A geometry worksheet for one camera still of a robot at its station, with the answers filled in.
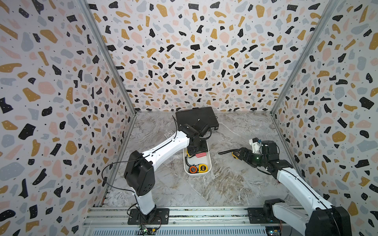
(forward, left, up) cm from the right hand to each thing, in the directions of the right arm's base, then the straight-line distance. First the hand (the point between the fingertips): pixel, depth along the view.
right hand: (238, 155), depth 83 cm
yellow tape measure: (-2, +3, +4) cm, 5 cm away
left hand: (+1, +19, +2) cm, 19 cm away
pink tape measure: (-1, +21, +1) cm, 21 cm away
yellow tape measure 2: (-4, +28, +8) cm, 29 cm away
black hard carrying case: (+36, +25, -6) cm, 44 cm away
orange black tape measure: (-5, +26, -9) cm, 28 cm away
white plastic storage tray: (-1, +22, -10) cm, 25 cm away
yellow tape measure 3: (-4, +20, -10) cm, 22 cm away
